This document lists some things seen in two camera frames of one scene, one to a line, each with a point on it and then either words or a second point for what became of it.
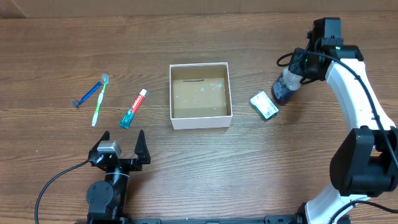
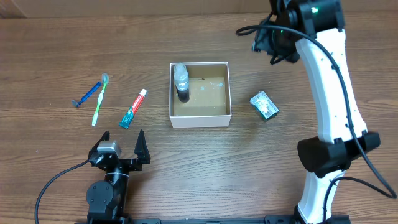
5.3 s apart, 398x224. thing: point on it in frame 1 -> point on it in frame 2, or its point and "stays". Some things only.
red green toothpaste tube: x=125 y=122 stays
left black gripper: x=143 y=154 stays
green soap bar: x=263 y=106 stays
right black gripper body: x=303 y=66 -> x=275 y=43
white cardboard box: x=200 y=96 stays
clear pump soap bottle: x=285 y=86 -> x=181 y=79
